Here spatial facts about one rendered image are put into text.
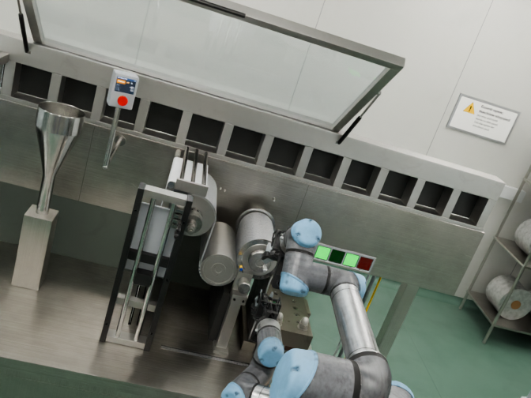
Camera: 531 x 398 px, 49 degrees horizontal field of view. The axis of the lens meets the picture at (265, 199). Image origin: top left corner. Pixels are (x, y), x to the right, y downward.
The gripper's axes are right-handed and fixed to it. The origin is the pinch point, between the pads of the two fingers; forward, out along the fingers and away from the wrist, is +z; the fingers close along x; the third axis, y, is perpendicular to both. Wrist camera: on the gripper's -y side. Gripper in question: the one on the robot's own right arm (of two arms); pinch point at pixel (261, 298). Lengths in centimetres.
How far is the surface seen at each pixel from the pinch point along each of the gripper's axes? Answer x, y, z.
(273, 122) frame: 11, 54, 30
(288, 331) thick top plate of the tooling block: -11.1, -5.9, -6.9
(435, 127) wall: -150, 34, 263
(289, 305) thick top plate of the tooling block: -13.3, -5.9, 10.3
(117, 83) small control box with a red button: 62, 59, -3
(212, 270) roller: 19.9, 7.9, -3.3
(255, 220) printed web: 8.3, 22.0, 13.6
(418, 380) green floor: -152, -109, 133
